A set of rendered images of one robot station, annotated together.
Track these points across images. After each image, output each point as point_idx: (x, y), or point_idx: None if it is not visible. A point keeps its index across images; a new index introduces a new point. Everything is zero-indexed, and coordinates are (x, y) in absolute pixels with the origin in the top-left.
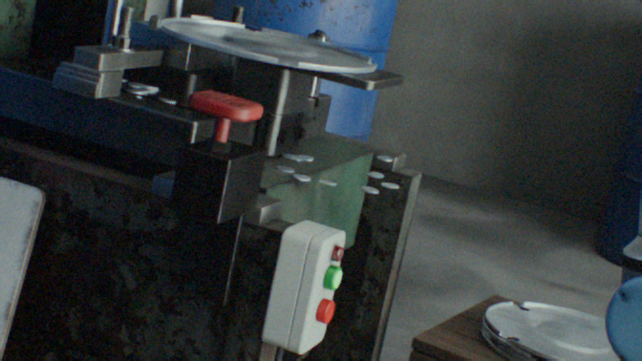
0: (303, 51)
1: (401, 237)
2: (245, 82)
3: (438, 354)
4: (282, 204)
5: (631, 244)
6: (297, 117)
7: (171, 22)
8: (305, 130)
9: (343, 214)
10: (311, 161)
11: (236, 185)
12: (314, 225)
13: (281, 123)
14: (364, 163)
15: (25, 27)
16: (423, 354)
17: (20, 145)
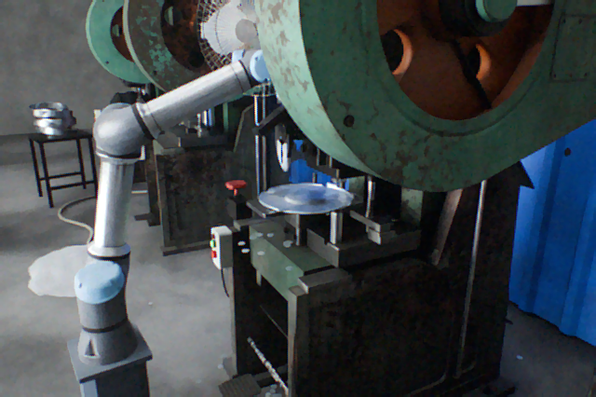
0: (289, 198)
1: (290, 321)
2: None
3: None
4: (256, 239)
5: (127, 242)
6: (292, 228)
7: (341, 190)
8: (292, 235)
9: (290, 285)
10: (282, 245)
11: (229, 206)
12: (224, 230)
13: (285, 224)
14: (297, 270)
15: (361, 187)
16: None
17: None
